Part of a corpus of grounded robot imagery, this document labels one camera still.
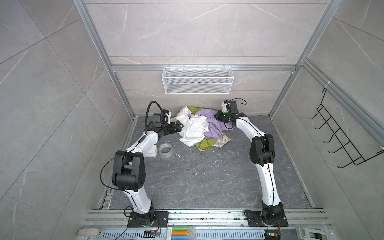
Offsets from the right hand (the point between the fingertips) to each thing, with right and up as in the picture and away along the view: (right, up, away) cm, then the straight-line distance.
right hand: (214, 114), depth 106 cm
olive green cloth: (-7, -21, -7) cm, 23 cm away
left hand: (-25, -7, -13) cm, 29 cm away
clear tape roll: (-34, -25, -6) cm, 43 cm away
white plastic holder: (+37, -59, -38) cm, 80 cm away
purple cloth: (-4, -1, -2) cm, 5 cm away
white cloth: (-15, -10, -8) cm, 20 cm away
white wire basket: (-24, +23, -5) cm, 34 cm away
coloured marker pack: (-19, -60, -37) cm, 72 cm away
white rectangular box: (-41, -26, -12) cm, 50 cm away
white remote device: (-61, -57, -39) cm, 93 cm away
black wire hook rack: (+54, -18, -41) cm, 70 cm away
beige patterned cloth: (+4, -20, -3) cm, 21 cm away
